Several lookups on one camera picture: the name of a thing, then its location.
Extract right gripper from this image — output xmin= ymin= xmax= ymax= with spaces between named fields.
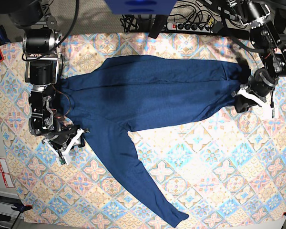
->
xmin=42 ymin=125 xmax=90 ymax=159

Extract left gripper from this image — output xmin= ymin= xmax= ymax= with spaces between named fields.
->
xmin=231 ymin=68 xmax=278 ymax=118

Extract blue long-sleeve shirt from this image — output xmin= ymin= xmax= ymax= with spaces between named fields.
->
xmin=59 ymin=55 xmax=251 ymax=227

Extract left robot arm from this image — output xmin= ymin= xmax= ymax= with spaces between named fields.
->
xmin=227 ymin=0 xmax=286 ymax=119

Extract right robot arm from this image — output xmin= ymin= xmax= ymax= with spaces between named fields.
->
xmin=8 ymin=0 xmax=88 ymax=165

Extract patterned tablecloth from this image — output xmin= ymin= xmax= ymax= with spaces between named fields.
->
xmin=0 ymin=33 xmax=286 ymax=229

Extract white red stickers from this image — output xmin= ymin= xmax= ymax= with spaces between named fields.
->
xmin=0 ymin=157 xmax=14 ymax=188

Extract clamp lower left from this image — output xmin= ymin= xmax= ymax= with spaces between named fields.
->
xmin=11 ymin=203 xmax=32 ymax=213

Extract blue box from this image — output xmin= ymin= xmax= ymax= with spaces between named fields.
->
xmin=105 ymin=0 xmax=177 ymax=15

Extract white power strip red switch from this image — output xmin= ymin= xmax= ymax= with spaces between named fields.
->
xmin=166 ymin=22 xmax=213 ymax=33

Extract tangled black cables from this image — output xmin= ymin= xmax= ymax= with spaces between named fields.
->
xmin=120 ymin=0 xmax=241 ymax=33

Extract black strap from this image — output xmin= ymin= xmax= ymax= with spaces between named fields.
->
xmin=148 ymin=14 xmax=168 ymax=39

